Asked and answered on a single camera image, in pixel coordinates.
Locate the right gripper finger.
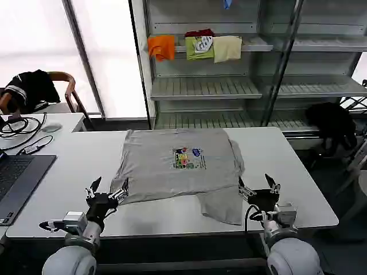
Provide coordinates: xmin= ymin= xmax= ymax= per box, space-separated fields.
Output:
xmin=237 ymin=176 xmax=257 ymax=199
xmin=264 ymin=172 xmax=282 ymax=196

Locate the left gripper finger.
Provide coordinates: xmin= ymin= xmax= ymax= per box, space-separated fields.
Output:
xmin=108 ymin=177 xmax=130 ymax=202
xmin=84 ymin=176 xmax=103 ymax=200

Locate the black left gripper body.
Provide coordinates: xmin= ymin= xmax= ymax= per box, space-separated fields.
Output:
xmin=85 ymin=191 xmax=120 ymax=227

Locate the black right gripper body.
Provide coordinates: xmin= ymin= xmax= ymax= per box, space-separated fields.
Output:
xmin=246 ymin=187 xmax=281 ymax=214

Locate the grey printed t-shirt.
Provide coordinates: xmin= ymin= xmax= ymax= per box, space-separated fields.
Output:
xmin=110 ymin=128 xmax=246 ymax=226

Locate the grey computer mouse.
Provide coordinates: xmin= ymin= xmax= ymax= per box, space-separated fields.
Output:
xmin=41 ymin=123 xmax=63 ymax=133

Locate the dark grey laptop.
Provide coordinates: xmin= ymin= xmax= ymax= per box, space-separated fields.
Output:
xmin=0 ymin=152 xmax=57 ymax=227

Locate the black garment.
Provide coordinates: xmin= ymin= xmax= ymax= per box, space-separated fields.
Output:
xmin=304 ymin=102 xmax=358 ymax=157

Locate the brown wooden chair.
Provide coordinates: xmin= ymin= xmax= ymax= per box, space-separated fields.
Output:
xmin=0 ymin=71 xmax=93 ymax=128

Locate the grey metal shelf with clothes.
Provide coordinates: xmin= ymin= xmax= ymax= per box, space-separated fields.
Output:
xmin=128 ymin=0 xmax=367 ymax=139

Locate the black jacket with white stripes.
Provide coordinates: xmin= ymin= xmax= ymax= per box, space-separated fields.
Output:
xmin=5 ymin=69 xmax=61 ymax=114

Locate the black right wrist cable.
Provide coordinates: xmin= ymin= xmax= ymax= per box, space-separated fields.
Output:
xmin=243 ymin=204 xmax=266 ymax=233

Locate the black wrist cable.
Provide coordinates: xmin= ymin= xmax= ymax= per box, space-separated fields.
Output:
xmin=243 ymin=204 xmax=266 ymax=233
xmin=38 ymin=220 xmax=60 ymax=233

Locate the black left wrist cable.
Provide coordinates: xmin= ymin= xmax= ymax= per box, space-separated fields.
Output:
xmin=38 ymin=220 xmax=60 ymax=233

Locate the black cable with adapter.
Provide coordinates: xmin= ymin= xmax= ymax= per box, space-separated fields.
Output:
xmin=0 ymin=135 xmax=54 ymax=156

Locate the coiled black cable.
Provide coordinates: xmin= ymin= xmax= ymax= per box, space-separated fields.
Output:
xmin=0 ymin=112 xmax=48 ymax=139

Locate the grey window post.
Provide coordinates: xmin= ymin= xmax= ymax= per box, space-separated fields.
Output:
xmin=61 ymin=0 xmax=107 ymax=119

